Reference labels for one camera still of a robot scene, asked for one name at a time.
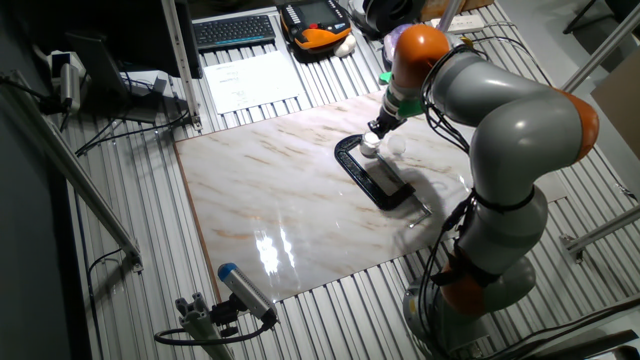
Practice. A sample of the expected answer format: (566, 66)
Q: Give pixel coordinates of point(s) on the brown cardboard panel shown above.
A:
(620, 105)

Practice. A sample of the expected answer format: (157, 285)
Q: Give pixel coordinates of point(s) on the silver camera on bracket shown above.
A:
(69, 82)

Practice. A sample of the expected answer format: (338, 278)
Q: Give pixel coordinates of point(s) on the white power strip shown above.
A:
(457, 23)

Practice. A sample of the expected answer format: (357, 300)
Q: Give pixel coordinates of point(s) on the brown cardboard box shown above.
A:
(440, 6)

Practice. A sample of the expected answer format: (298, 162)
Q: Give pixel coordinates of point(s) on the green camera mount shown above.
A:
(411, 107)

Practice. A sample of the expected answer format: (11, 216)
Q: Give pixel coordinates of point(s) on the aluminium post by power strip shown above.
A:
(450, 15)

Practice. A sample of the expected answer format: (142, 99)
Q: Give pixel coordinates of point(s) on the low aluminium beam with bracket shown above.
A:
(605, 230)

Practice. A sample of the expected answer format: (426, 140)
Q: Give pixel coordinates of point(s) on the black round spool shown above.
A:
(385, 12)

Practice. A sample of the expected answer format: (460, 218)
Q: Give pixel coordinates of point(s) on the upright aluminium profile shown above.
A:
(181, 65)

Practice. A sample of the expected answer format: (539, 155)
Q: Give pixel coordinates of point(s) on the orange and black teach pendant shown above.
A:
(315, 25)

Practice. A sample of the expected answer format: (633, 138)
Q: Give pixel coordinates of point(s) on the short aluminium profile stand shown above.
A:
(200, 325)

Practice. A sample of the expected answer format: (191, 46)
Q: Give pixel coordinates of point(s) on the marble pattern board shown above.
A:
(280, 200)

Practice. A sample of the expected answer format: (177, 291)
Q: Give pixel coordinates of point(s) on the tall aluminium post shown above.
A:
(600, 50)

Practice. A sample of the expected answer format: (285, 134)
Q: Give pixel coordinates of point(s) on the black metal C-clamp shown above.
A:
(365, 180)

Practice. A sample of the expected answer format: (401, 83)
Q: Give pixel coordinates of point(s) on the long diagonal aluminium beam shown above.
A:
(75, 170)

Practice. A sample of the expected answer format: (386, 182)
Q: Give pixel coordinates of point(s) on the gold round jar cap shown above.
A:
(467, 41)

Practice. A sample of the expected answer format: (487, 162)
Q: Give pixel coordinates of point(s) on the purple plastic bag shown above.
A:
(390, 42)

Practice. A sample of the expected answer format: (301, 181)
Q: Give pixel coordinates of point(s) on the small white plastic jar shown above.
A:
(370, 145)

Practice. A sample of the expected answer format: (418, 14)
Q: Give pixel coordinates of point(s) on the silver camera with blue cap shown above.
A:
(245, 290)

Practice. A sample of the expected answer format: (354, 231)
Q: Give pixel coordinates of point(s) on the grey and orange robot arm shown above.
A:
(520, 125)

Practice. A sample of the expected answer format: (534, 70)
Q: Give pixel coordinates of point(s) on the black monitor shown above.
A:
(100, 25)

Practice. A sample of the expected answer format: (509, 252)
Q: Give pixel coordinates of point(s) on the black tablet stand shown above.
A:
(97, 65)

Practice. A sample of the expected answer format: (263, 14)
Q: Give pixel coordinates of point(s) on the black keyboard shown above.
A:
(234, 32)

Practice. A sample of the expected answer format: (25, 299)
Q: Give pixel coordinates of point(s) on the printed white paper sheet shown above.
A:
(250, 82)

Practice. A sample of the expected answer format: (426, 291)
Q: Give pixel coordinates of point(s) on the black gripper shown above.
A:
(387, 120)

